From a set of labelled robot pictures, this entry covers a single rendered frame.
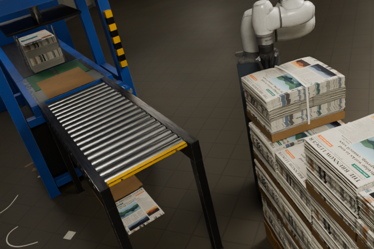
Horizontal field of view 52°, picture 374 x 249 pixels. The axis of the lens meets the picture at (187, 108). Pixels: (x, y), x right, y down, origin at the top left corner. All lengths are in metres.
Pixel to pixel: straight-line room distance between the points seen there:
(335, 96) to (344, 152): 0.56
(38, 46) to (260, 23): 2.29
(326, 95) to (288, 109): 0.19
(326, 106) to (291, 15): 0.45
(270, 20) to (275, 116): 0.47
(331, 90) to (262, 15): 0.46
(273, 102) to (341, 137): 0.40
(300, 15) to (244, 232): 1.37
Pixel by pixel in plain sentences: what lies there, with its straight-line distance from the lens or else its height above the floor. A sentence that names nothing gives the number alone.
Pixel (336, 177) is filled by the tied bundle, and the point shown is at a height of 1.03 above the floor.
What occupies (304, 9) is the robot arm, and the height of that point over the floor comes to 1.31.
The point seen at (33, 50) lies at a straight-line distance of 3.68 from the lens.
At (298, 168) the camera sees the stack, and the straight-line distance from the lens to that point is 1.65.
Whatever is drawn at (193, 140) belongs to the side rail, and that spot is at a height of 0.80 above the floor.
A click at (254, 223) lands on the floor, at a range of 2.59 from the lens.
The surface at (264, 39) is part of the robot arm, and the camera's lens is 1.93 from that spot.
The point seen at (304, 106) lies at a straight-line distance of 1.78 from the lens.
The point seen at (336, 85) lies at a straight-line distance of 1.83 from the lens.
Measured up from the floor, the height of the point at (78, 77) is 0.80.
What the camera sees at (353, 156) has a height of 1.07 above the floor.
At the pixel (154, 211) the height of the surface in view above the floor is 0.01.
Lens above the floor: 1.86
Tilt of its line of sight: 28 degrees down
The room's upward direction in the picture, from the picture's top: 13 degrees counter-clockwise
